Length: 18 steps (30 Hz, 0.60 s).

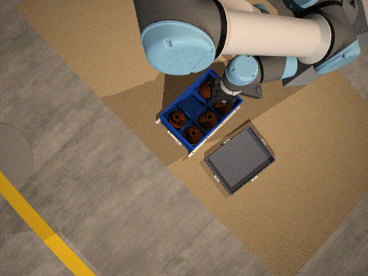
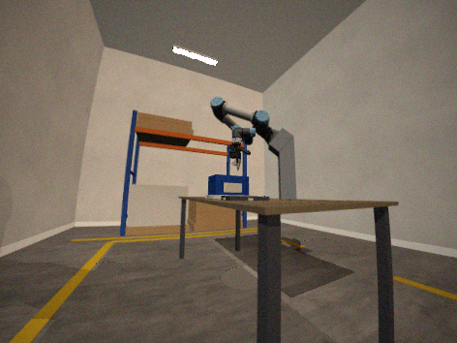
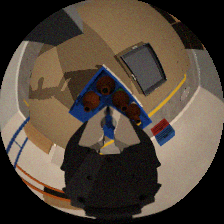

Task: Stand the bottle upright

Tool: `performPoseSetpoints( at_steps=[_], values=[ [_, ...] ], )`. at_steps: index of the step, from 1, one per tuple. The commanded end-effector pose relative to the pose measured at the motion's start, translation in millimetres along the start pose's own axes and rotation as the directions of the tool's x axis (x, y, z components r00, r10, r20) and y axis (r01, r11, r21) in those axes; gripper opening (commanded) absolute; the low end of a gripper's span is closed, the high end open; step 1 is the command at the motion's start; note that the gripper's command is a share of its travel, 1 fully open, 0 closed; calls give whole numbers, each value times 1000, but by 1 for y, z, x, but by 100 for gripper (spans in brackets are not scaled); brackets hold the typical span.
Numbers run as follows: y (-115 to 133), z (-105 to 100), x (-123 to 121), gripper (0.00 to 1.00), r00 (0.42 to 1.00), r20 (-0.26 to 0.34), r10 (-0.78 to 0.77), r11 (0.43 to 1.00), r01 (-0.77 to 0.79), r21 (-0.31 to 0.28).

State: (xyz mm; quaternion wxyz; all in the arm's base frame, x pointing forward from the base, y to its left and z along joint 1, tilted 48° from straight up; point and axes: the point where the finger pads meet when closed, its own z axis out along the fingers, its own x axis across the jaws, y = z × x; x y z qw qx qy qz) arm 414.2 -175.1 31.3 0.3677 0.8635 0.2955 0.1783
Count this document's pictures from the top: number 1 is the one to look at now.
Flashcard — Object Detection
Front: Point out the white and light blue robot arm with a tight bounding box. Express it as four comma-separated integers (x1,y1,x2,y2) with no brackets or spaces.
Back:
133,0,360,99

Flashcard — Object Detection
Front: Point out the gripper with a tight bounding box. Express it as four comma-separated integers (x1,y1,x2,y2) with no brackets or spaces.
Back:
210,77,237,107

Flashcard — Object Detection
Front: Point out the blue divided crate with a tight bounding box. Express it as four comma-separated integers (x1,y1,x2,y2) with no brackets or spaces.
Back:
159,67,243,152

